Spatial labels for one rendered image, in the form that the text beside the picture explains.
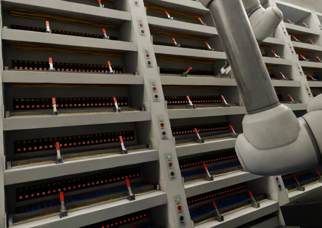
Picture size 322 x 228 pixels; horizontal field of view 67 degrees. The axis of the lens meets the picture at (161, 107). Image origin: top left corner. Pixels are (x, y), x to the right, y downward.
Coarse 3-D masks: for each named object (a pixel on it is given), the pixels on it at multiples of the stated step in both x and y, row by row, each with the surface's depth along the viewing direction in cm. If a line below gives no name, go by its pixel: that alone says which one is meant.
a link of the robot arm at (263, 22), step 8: (272, 8) 116; (256, 16) 121; (264, 16) 117; (272, 16) 115; (280, 16) 116; (256, 24) 121; (264, 24) 118; (272, 24) 117; (256, 32) 122; (264, 32) 120; (272, 32) 122
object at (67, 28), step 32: (64, 0) 140; (96, 0) 151; (96, 32) 143; (160, 64) 157; (192, 64) 171; (32, 96) 114; (64, 96) 121; (96, 96) 129; (128, 96) 138; (64, 128) 116; (96, 128) 123; (128, 128) 131
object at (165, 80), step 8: (168, 80) 131; (176, 80) 133; (184, 80) 136; (192, 80) 139; (200, 80) 142; (208, 80) 145; (216, 80) 148; (224, 80) 152; (232, 80) 155; (192, 88) 158; (200, 88) 162; (208, 88) 162; (216, 88) 169
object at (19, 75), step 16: (16, 64) 113; (32, 64) 116; (48, 64) 119; (64, 64) 123; (80, 64) 127; (96, 64) 132; (16, 80) 95; (32, 80) 98; (48, 80) 101; (64, 80) 104; (80, 80) 107; (96, 80) 111; (112, 80) 115; (128, 80) 119
